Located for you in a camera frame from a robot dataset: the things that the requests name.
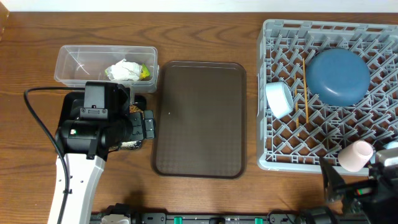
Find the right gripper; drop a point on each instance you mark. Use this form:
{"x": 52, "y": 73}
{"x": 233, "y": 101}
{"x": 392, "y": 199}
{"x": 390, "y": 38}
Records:
{"x": 333, "y": 183}

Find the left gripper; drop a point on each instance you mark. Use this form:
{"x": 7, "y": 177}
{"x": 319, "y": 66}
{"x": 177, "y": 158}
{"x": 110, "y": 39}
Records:
{"x": 140, "y": 130}

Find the brown food scrap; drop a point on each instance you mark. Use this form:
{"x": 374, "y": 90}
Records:
{"x": 135, "y": 109}

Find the pink cup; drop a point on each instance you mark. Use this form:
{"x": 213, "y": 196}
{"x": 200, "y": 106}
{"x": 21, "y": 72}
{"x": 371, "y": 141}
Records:
{"x": 355, "y": 156}

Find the green yellow snack wrapper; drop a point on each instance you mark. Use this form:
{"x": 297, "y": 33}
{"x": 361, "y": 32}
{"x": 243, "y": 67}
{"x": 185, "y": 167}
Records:
{"x": 144, "y": 71}

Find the white tissue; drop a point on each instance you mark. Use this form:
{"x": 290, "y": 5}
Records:
{"x": 124, "y": 71}

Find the light blue large bowl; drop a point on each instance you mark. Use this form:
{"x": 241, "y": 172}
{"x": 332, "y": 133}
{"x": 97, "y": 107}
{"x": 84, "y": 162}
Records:
{"x": 279, "y": 99}

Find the dark blue plate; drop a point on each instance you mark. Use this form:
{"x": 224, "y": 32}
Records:
{"x": 339, "y": 77}

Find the wooden chopstick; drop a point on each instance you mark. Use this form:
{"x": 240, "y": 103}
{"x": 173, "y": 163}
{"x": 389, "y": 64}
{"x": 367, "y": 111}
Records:
{"x": 296, "y": 105}
{"x": 305, "y": 91}

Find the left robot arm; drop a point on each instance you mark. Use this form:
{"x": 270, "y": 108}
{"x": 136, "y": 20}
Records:
{"x": 93, "y": 122}

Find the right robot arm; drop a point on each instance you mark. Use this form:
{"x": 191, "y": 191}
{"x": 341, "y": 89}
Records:
{"x": 368, "y": 201}

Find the black waste tray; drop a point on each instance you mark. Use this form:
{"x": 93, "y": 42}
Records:
{"x": 73, "y": 101}

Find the grey dishwasher rack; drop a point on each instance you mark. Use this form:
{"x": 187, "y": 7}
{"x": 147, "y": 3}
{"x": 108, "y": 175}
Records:
{"x": 281, "y": 47}

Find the white rice pile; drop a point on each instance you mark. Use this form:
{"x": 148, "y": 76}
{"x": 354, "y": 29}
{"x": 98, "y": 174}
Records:
{"x": 131, "y": 145}

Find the brown serving tray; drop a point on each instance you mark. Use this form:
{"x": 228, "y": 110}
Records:
{"x": 201, "y": 121}

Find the clear plastic bin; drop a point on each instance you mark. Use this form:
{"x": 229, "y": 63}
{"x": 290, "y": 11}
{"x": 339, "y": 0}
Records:
{"x": 132, "y": 66}

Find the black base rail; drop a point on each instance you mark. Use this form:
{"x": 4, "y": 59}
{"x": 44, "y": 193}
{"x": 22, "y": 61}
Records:
{"x": 121, "y": 213}

